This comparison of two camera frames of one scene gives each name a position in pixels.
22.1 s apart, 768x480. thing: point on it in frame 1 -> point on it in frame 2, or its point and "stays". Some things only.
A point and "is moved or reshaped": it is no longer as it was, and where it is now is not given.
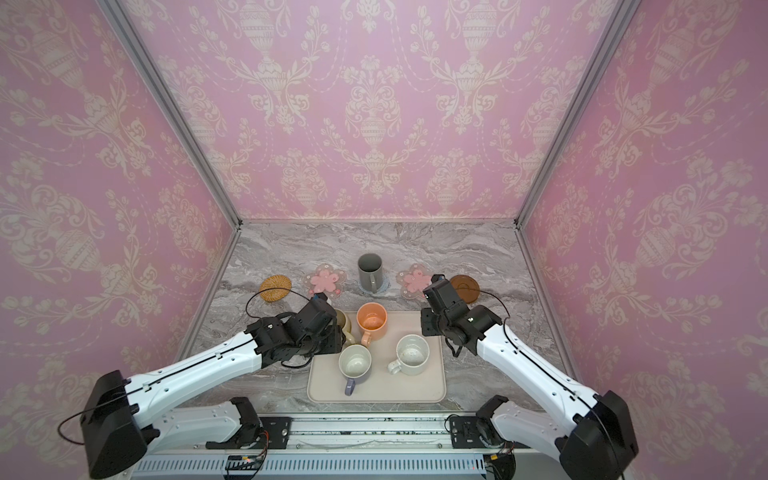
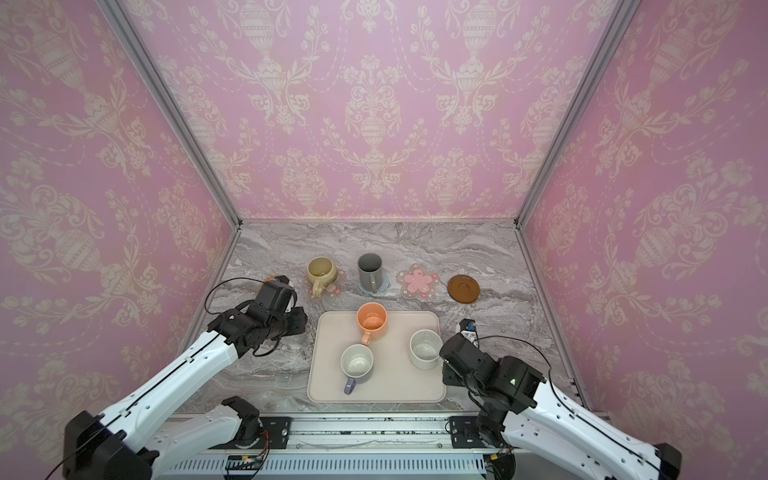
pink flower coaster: [413, 281] stays
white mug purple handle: [355, 363] stays
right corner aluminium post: [614, 33] stays
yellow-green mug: [344, 321] -> [321, 271]
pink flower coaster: [325, 279] stays
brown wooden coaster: [467, 288] stays
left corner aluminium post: [123, 23] stays
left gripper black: [337, 337] -> [301, 320]
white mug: [412, 355] is moved or reshaped
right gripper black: [429, 321] -> [452, 352]
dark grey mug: [370, 270] stays
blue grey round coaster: [385, 285] stays
